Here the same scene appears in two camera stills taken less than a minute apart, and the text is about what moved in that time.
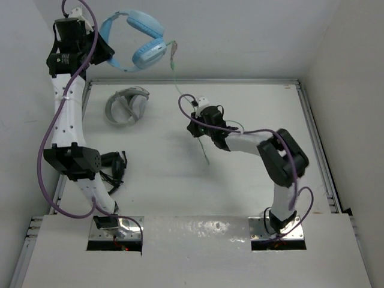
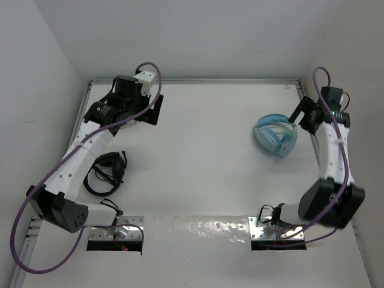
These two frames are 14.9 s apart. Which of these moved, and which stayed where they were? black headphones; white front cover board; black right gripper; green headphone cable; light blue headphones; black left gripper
Moved: light blue headphones; black left gripper; green headphone cable; black right gripper
Stayed: white front cover board; black headphones
